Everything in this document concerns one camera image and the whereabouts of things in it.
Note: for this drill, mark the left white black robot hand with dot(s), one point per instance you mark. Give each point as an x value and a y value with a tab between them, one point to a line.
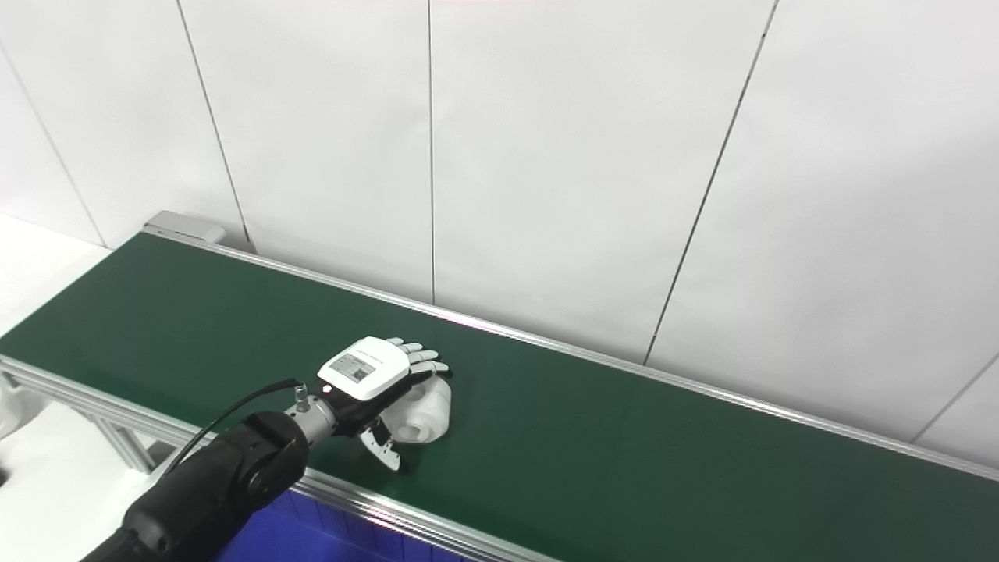
363	371

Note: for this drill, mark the white plastic cylindrical part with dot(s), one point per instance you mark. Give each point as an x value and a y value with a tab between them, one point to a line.
425	414

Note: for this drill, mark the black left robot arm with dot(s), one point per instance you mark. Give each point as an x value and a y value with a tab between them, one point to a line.
226	476

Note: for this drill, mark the blue plastic bin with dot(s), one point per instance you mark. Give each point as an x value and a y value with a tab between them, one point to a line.
312	538

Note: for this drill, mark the grey conveyor end housing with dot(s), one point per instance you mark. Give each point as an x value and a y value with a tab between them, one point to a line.
183	226

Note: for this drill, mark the grey conveyor support leg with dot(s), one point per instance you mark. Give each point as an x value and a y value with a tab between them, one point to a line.
125	445

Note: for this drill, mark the green conveyor belt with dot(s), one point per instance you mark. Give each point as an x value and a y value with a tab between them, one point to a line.
47	386
624	437

